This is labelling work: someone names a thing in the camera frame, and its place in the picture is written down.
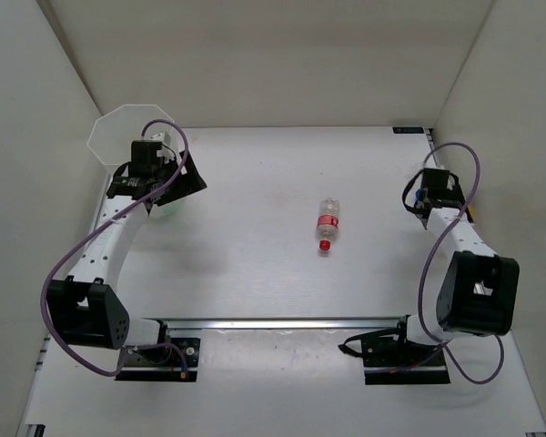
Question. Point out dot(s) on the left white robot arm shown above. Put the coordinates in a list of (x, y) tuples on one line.
[(84, 307)]

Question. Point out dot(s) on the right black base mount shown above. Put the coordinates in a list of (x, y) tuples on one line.
[(389, 358)]

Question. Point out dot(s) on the green plastic bottle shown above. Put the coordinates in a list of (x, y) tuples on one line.
[(171, 210)]

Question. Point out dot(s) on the clear bottle red label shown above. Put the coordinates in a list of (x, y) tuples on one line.
[(327, 228)]

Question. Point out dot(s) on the white translucent octagonal bin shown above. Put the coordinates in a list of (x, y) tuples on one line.
[(112, 135)]

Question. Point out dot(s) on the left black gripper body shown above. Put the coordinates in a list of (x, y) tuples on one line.
[(187, 184)]

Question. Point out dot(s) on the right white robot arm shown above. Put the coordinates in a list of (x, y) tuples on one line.
[(478, 292)]

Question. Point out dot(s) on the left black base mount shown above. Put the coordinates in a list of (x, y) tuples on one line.
[(177, 364)]

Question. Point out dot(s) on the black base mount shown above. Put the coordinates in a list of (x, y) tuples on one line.
[(389, 358), (177, 364)]

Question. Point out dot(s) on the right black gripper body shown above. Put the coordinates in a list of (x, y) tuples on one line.
[(456, 196)]

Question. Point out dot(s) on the aluminium rail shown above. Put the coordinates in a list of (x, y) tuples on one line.
[(350, 323)]

